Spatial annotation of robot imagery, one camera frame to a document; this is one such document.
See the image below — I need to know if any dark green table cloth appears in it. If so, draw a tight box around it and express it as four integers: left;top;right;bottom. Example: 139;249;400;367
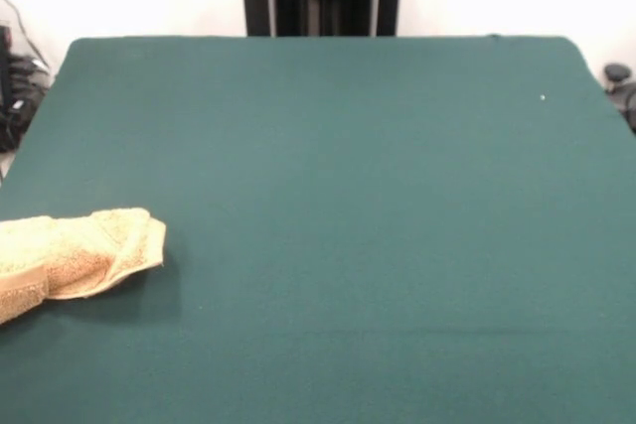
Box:
0;35;636;424

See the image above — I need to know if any tan terry towel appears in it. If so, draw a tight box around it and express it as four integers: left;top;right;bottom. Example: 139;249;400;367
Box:
0;206;167;325

